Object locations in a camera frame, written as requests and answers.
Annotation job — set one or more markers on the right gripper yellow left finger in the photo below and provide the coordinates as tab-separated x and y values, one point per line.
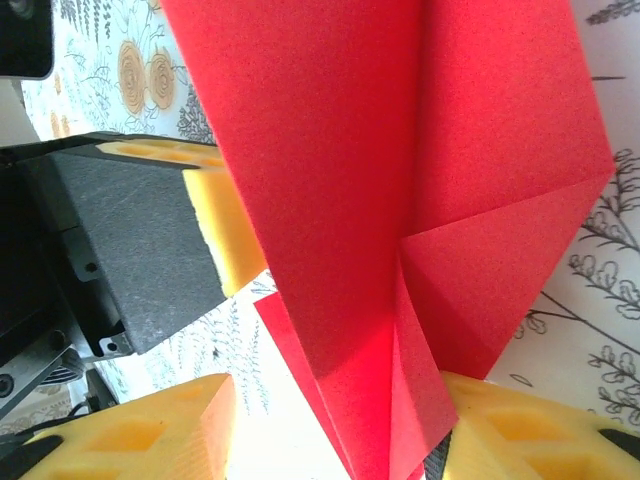
150	440

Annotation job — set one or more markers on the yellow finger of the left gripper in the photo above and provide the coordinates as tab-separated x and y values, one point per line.
150	250

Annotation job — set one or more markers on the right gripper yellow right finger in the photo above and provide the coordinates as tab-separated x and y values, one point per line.
540	440

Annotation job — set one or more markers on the red square paper sheet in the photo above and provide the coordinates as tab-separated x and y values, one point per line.
325	150

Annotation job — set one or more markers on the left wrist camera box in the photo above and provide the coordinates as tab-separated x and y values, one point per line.
25	40

